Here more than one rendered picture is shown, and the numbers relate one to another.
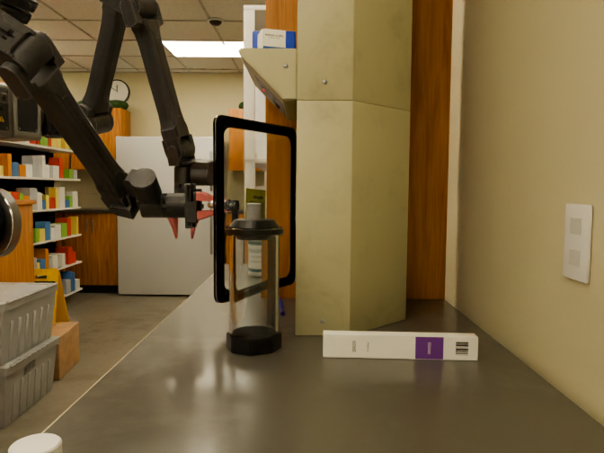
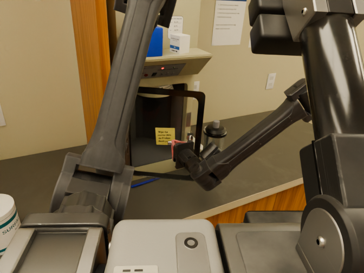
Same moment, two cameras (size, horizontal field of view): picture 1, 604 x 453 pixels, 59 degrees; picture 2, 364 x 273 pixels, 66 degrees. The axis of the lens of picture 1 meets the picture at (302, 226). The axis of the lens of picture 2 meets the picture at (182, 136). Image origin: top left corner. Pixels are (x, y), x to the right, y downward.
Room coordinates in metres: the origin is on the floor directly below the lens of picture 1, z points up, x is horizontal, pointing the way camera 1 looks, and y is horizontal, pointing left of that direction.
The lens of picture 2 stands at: (1.65, 0.98, 1.72)
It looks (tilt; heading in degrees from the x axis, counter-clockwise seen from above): 29 degrees down; 240
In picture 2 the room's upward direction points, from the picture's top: 4 degrees clockwise
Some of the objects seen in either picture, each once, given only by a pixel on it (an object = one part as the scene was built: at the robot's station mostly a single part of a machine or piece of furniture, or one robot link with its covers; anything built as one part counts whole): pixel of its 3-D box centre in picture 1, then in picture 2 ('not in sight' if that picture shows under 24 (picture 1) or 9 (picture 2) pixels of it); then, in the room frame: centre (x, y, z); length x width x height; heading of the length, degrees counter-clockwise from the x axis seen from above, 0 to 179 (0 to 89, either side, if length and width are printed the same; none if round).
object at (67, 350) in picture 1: (46, 350); not in sight; (3.50, 1.71, 0.14); 0.41 x 0.32 x 0.28; 6
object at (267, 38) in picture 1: (270, 47); (180, 43); (1.16, 0.07, 1.54); 0.05 x 0.05 x 0.06; 17
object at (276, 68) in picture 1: (272, 89); (166, 66); (1.22, 0.07, 1.46); 0.32 x 0.12 x 0.10; 0
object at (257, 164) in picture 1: (258, 208); (162, 137); (1.24, 0.10, 1.19); 0.30 x 0.01 x 0.40; 148
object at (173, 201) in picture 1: (180, 205); (187, 158); (1.23, 0.28, 1.20); 0.07 x 0.07 x 0.10; 89
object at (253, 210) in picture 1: (253, 220); (215, 127); (0.97, 0.09, 1.18); 0.09 x 0.09 x 0.07
